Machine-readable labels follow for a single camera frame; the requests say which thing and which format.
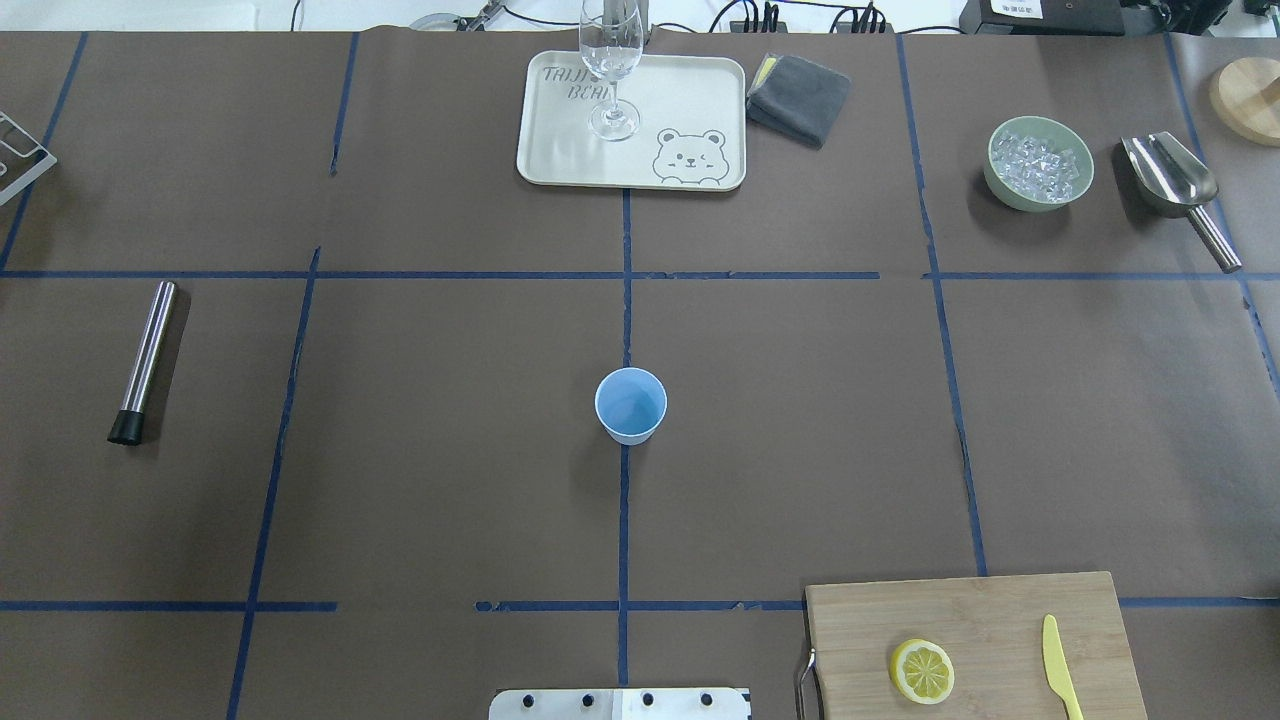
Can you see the bamboo cutting board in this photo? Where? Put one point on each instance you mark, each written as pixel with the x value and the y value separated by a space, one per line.
pixel 989 626

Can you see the white wire cup rack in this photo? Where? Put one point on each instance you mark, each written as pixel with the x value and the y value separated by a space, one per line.
pixel 23 159

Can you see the steel muddler black tip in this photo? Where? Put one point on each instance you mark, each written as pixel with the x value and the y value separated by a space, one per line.
pixel 129 423

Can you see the grey folded cloth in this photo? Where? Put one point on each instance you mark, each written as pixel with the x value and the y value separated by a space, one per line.
pixel 796 97

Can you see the cream bear serving tray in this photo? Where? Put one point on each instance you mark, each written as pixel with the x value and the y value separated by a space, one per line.
pixel 691 135

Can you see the yellow lemon slice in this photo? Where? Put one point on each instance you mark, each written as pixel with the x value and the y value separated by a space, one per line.
pixel 922 672

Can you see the clear wine glass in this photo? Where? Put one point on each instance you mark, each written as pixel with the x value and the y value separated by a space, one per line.
pixel 611 43

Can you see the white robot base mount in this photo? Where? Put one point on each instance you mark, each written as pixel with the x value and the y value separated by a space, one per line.
pixel 622 703

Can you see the yellow plastic knife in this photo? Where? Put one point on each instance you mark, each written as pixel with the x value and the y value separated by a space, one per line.
pixel 1056 668

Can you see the green bowl of ice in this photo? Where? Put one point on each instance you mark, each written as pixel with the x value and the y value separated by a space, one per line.
pixel 1037 164

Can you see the wooden cup tree stand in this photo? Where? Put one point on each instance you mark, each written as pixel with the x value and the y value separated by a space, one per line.
pixel 1245 95

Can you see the blue paper cup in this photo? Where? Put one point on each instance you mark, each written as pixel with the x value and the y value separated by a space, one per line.
pixel 630 403

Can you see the steel ice scoop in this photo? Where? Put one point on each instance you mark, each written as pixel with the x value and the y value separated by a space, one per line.
pixel 1176 183

